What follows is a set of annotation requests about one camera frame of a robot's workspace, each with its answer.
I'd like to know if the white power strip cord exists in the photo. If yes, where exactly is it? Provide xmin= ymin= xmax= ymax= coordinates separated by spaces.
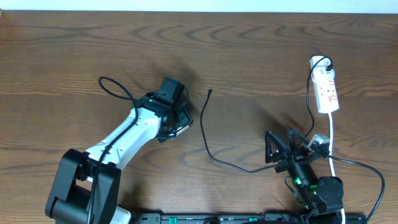
xmin=328 ymin=112 xmax=346 ymax=224

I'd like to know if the white power strip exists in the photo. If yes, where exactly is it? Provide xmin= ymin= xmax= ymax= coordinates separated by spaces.
xmin=310 ymin=55 xmax=340 ymax=114

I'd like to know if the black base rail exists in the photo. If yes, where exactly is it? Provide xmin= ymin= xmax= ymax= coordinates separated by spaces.
xmin=129 ymin=210 xmax=366 ymax=224

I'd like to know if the black USB charging cable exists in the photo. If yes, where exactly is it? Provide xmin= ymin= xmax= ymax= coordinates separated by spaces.
xmin=200 ymin=56 xmax=334 ymax=174

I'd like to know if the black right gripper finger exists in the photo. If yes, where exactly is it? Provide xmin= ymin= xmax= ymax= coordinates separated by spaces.
xmin=264 ymin=131 xmax=290 ymax=164
xmin=288 ymin=128 xmax=308 ymax=148

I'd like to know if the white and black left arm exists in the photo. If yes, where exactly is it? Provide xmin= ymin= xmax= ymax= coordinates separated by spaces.
xmin=45 ymin=78 xmax=193 ymax=223

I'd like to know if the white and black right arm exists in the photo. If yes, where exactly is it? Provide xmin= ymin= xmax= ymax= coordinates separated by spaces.
xmin=264 ymin=128 xmax=344 ymax=223

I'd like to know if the white USB charger adapter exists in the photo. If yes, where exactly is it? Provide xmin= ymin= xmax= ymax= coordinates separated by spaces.
xmin=311 ymin=65 xmax=335 ymax=83

